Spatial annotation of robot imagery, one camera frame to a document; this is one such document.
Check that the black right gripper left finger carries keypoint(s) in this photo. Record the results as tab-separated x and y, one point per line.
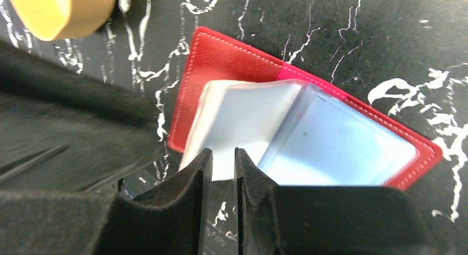
167	219

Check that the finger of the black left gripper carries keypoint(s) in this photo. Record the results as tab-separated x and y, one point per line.
63	131

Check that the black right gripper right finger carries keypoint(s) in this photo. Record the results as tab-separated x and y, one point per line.
280	219

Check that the red leather card holder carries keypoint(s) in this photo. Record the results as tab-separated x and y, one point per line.
297	128

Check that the yellow oval tray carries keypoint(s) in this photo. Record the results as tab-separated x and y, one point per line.
50	20

